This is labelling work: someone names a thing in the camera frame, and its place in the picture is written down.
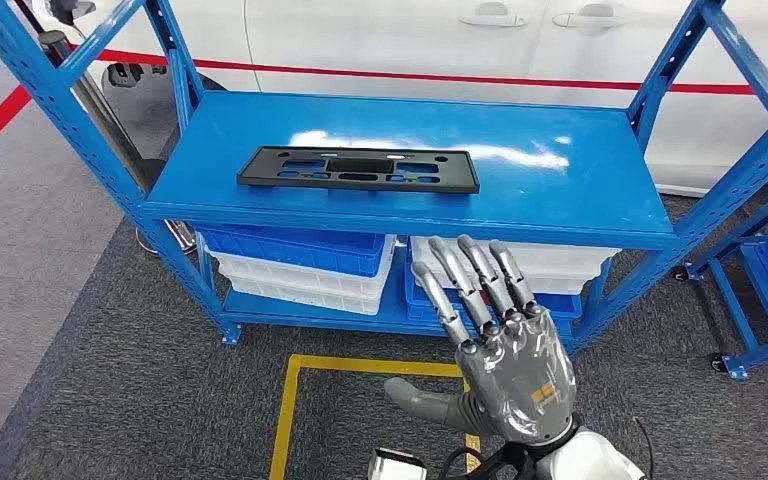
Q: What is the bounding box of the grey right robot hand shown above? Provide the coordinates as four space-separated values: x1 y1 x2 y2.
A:
383 234 582 446

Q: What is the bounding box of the black plastic plate frame part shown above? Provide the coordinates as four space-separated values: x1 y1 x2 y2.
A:
236 145 481 195

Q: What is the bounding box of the blue plastic crate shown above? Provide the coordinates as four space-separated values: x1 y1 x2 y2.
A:
403 248 584 327
197 225 387 278

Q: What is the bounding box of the white car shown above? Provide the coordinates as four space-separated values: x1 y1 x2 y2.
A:
26 0 768 197

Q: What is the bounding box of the black camera cable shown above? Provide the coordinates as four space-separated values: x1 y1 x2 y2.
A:
435 447 495 480

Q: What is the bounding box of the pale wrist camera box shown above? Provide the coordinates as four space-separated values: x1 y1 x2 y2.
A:
367 448 428 480

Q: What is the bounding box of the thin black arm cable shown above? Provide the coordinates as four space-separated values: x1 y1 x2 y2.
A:
634 415 655 480

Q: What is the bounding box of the white car door handle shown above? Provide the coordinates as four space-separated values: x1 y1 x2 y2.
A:
458 1 530 29
551 3 626 30

